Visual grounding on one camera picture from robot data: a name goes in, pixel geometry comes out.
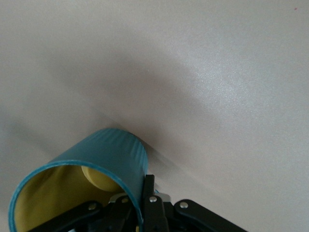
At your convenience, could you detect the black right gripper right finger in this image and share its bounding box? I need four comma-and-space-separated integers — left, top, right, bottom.
141, 174, 249, 232

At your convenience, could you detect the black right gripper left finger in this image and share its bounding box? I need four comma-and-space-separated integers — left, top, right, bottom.
31, 192, 141, 232

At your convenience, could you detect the teal cup yellow inside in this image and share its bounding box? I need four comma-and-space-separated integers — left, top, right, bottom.
8, 128, 148, 232

